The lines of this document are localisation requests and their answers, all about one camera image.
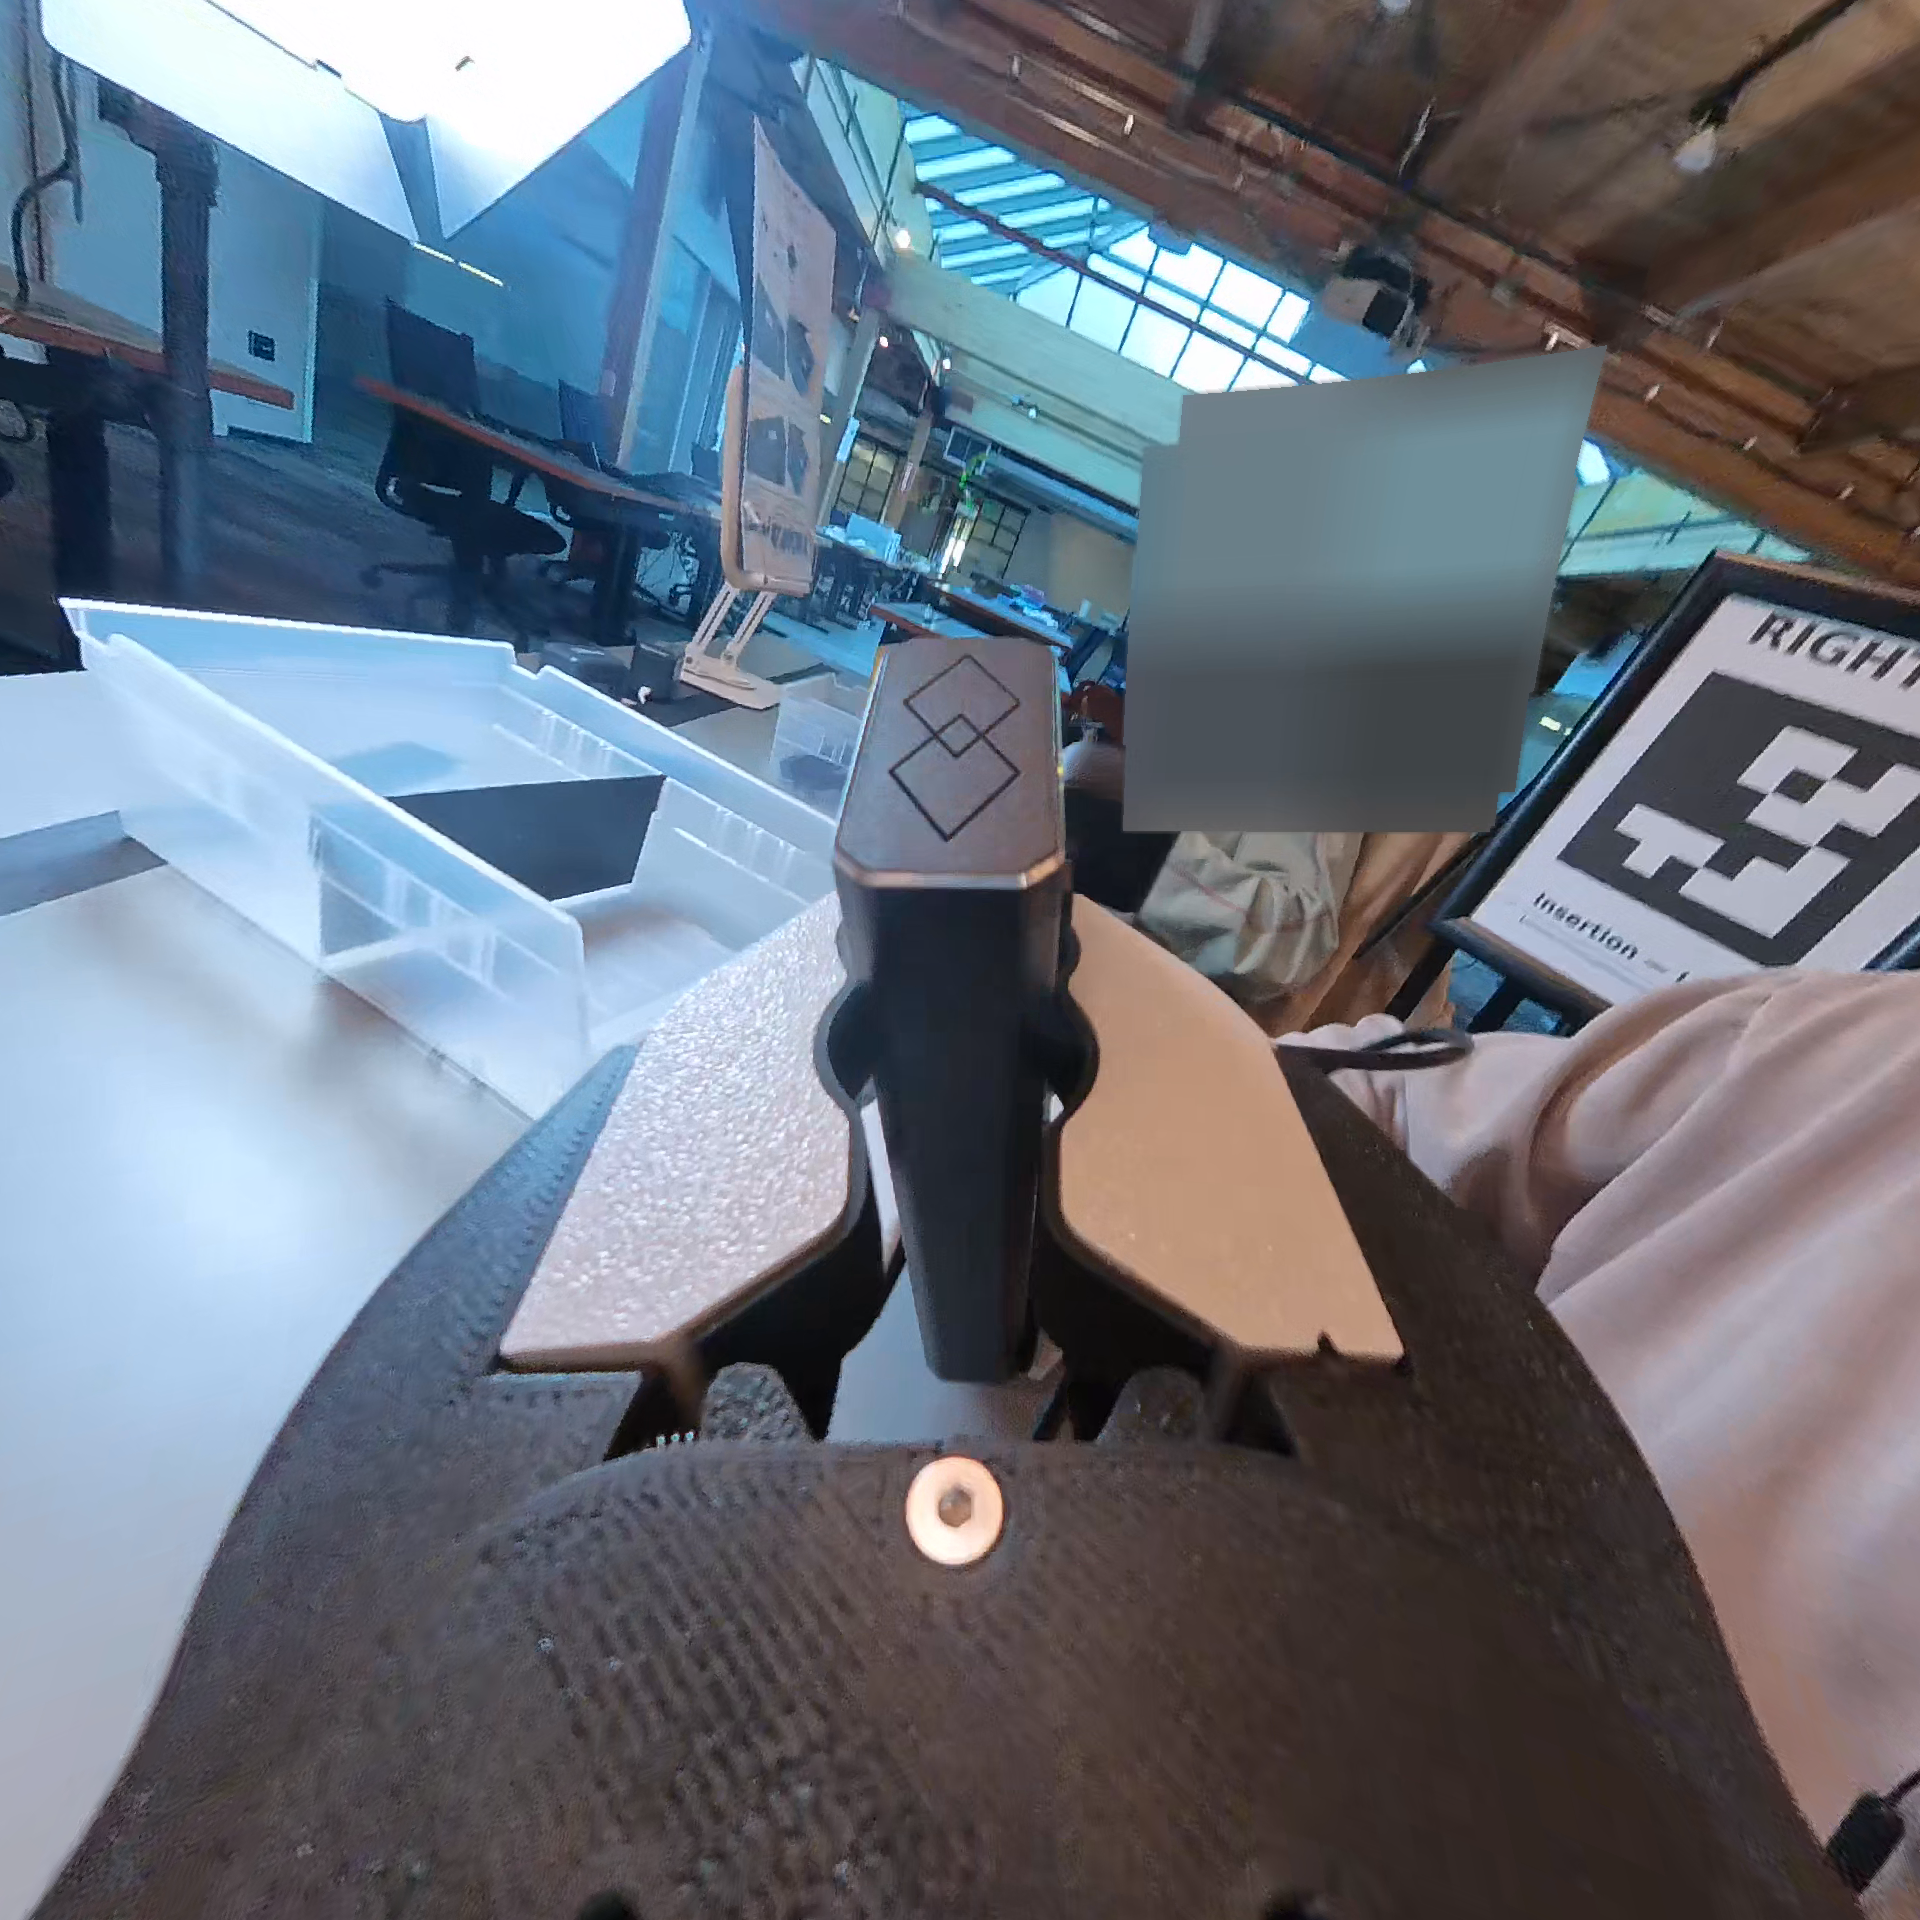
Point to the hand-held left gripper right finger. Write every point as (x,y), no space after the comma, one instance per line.
(1202,1200)

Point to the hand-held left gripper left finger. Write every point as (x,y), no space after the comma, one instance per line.
(705,1186)

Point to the long black usb hub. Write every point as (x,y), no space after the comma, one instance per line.
(961,1050)

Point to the clear plastic bin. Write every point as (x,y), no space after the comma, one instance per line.
(301,780)

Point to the person's right forearm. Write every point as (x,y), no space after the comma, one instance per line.
(1724,1200)

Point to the small clear container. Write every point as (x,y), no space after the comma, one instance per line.
(819,743)

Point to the black ceiling device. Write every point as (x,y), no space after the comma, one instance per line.
(1378,294)

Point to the wooden desk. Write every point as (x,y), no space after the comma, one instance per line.
(571,474)
(119,341)

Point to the wooden poster stand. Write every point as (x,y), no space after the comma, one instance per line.
(781,375)

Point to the black office chair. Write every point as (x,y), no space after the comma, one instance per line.
(428,389)

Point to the ceiling light panel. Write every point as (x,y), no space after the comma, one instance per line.
(375,77)

